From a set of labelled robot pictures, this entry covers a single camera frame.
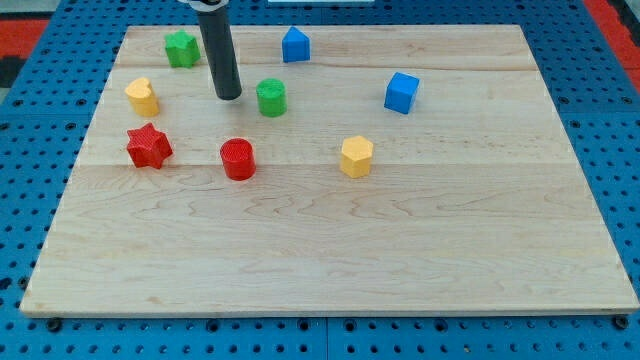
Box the white rod mount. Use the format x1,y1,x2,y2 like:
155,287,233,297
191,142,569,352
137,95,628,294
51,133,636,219
178,0,229,9

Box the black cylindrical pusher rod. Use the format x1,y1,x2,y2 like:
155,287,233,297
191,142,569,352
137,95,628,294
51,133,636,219
195,6,242,100

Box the green star block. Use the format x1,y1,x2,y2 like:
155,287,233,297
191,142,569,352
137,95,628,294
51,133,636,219
164,30,201,68

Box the red star block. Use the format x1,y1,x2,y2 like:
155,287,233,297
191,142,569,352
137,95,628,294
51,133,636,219
126,123,173,169

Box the light wooden board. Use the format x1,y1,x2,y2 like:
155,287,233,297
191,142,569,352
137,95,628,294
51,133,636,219
20,25,639,318

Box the blue pentagon house block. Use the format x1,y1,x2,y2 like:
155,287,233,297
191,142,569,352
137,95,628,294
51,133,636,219
281,26,311,63

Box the green cylinder block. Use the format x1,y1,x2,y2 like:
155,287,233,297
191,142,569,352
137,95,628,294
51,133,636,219
256,78,287,117

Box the yellow heart block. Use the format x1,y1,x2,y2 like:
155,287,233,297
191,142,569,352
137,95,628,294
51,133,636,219
125,77,160,117

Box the red cylinder block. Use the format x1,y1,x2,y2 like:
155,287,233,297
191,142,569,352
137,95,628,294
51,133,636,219
220,138,256,181

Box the yellow hexagon block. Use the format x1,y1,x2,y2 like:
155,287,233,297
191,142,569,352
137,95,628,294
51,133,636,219
340,136,374,178

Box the blue cube block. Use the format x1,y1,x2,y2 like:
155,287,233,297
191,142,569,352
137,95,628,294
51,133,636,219
384,72,420,115

